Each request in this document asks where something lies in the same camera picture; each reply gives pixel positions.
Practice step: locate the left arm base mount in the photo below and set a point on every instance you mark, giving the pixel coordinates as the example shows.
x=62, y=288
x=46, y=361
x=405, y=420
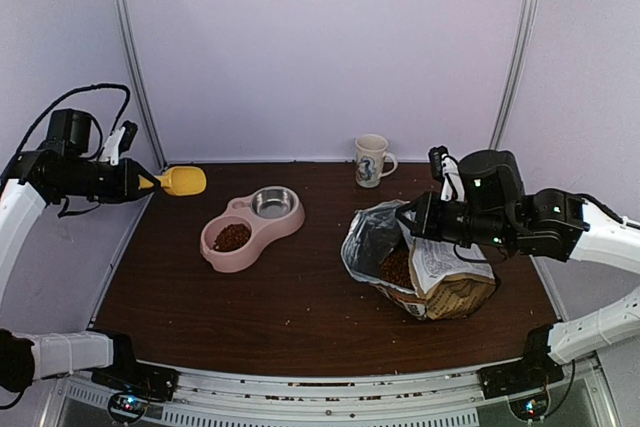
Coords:
x=135, y=384

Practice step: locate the brown kibble in bag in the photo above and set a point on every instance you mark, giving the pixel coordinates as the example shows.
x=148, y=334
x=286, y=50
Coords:
x=395, y=268

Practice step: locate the white patterned ceramic mug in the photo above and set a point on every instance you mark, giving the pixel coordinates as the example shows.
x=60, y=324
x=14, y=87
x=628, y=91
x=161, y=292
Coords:
x=373, y=160

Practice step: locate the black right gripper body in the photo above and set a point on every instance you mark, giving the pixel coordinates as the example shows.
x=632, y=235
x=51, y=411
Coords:
x=432, y=226

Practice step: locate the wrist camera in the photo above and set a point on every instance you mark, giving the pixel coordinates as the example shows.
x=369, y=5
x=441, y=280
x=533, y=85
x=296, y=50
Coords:
x=444, y=169
x=117, y=143

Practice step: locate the aluminium corner post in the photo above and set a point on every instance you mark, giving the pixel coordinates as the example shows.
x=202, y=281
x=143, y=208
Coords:
x=524, y=30
x=137, y=82

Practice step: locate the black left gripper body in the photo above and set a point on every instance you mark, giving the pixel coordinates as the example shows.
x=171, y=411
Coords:
x=122, y=187

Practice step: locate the pink double pet feeder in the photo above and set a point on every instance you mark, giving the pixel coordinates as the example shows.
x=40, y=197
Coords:
x=263, y=233

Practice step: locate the stainless steel bowl insert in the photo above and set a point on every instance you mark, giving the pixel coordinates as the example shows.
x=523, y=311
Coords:
x=273, y=202

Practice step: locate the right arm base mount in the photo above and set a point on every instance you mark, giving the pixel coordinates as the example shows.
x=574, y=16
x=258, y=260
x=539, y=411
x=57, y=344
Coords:
x=525, y=381

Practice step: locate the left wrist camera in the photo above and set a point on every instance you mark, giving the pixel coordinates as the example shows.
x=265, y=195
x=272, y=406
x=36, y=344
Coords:
x=117, y=143

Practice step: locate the aluminium corner post right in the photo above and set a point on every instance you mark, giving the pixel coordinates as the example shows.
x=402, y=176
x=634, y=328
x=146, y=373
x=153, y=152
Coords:
x=524, y=30

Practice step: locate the aluminium corner post left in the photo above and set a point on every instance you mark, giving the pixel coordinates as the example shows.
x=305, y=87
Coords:
x=137, y=82

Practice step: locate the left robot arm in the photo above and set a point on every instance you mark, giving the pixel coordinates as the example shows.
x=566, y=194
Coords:
x=50, y=175

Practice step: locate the brown kibble in feeder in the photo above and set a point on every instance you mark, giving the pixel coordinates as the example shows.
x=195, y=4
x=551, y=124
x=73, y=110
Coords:
x=231, y=238

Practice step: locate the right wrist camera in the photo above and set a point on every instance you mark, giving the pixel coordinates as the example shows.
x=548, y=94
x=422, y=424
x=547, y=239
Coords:
x=444, y=169

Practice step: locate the pet food bag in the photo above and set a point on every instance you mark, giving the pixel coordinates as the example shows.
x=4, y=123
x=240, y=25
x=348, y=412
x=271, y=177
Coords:
x=444, y=286

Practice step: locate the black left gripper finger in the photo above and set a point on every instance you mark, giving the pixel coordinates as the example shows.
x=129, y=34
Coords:
x=145, y=188
x=144, y=177

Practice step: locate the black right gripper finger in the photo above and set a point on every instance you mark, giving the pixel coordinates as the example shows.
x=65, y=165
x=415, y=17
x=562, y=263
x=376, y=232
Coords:
x=413, y=210
x=408, y=226

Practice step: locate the yellow plastic scoop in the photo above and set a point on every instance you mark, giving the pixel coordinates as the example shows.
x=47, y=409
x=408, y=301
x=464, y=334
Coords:
x=181, y=181

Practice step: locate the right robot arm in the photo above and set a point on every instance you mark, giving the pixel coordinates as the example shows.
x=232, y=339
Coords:
x=483, y=202

